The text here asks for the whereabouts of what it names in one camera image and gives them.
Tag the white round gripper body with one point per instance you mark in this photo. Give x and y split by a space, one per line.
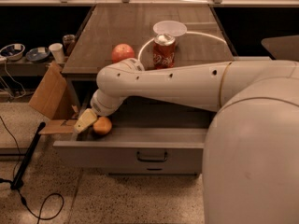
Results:
99 107

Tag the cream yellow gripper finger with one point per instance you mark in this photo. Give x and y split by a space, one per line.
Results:
87 118

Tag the orange fruit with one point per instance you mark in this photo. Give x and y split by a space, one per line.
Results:
102 126

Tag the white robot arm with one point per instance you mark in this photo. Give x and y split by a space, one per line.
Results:
251 153

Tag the open grey top drawer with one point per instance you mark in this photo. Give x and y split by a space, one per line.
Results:
147 126

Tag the brown cardboard box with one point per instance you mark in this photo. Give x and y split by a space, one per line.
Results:
52 99

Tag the red apple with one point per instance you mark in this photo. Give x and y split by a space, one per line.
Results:
121 52

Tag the white paper cup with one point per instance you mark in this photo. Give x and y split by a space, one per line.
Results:
57 51

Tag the dark glass jar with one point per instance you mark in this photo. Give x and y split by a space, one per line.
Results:
69 42

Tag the blue bowl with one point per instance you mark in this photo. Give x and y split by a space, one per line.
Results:
37 55

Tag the red cola can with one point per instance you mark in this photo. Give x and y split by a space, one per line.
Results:
164 51

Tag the grey side shelf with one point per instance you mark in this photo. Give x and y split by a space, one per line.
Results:
24 68

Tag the black stand leg left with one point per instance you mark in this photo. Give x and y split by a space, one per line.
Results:
17 180

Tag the white bowl with contents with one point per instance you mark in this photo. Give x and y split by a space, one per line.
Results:
13 52

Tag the white plastic bowl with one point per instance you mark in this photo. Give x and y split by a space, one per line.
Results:
173 28

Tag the black drawer handle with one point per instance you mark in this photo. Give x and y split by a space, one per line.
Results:
161 159

